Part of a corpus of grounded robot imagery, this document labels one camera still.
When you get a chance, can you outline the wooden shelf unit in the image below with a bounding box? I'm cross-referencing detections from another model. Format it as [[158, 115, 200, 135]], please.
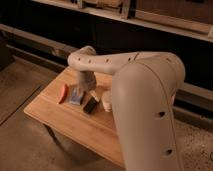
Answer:
[[0, 0, 213, 112]]

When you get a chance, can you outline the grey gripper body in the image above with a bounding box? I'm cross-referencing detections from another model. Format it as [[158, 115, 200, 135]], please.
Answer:
[[77, 71, 97, 92]]

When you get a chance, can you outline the wooden table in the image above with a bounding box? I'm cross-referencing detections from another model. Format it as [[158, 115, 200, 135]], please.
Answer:
[[24, 67, 124, 167]]

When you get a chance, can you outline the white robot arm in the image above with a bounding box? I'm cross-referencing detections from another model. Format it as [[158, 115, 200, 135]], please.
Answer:
[[68, 46, 185, 171]]

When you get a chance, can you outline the white sponge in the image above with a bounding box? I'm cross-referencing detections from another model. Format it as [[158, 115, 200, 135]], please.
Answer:
[[69, 87, 84, 105]]

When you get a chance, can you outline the black eraser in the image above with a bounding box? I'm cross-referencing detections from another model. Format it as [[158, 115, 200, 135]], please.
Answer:
[[83, 98, 98, 114]]

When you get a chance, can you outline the white paper cup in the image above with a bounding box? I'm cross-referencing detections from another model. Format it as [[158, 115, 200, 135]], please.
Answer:
[[101, 91, 112, 112]]

